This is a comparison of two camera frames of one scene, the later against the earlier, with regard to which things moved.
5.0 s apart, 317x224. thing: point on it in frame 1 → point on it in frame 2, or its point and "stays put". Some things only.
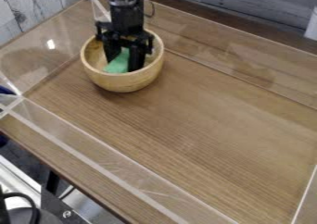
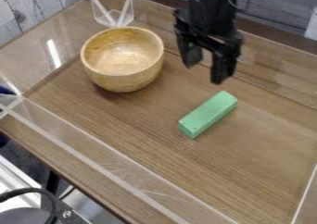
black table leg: (53, 182) stays put
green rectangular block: (119, 63) → (208, 114)
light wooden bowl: (119, 81) stays put
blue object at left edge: (7, 91) stays put
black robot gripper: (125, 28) → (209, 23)
